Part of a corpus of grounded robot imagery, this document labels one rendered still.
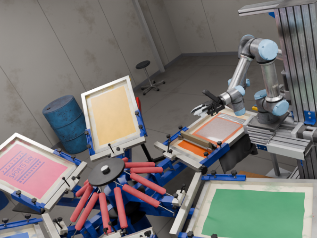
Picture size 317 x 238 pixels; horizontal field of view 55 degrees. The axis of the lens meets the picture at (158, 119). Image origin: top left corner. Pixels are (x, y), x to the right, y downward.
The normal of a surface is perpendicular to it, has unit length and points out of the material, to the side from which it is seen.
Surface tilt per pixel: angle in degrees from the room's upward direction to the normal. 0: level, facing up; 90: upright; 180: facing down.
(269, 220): 0
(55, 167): 32
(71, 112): 90
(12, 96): 90
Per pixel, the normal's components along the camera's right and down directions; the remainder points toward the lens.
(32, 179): 0.15, -0.73
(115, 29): 0.65, 0.14
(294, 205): -0.36, -0.82
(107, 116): -0.25, -0.45
